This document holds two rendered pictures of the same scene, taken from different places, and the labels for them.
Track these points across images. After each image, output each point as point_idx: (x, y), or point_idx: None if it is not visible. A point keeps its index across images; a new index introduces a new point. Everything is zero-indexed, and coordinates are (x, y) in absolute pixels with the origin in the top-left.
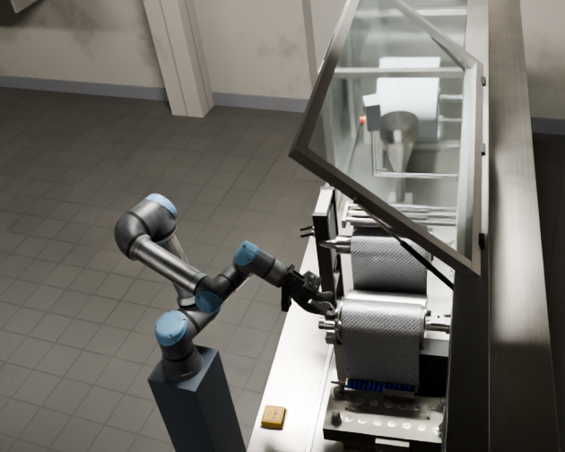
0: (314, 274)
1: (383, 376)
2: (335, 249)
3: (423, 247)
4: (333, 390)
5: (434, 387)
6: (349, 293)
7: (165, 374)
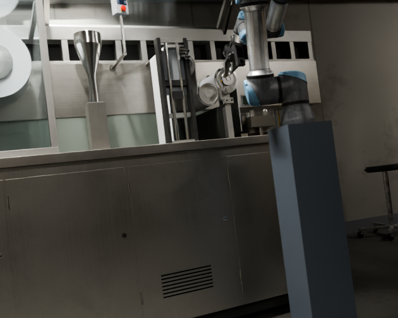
0: (224, 48)
1: None
2: (191, 62)
3: (226, 11)
4: (253, 113)
5: None
6: (206, 82)
7: (316, 120)
